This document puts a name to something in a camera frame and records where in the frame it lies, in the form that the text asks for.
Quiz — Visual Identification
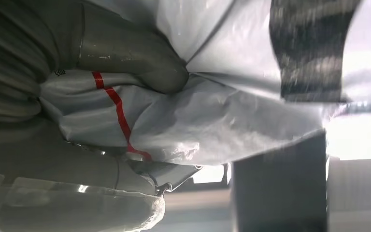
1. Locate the black scanner post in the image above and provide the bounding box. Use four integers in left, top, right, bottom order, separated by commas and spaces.
231, 130, 329, 232

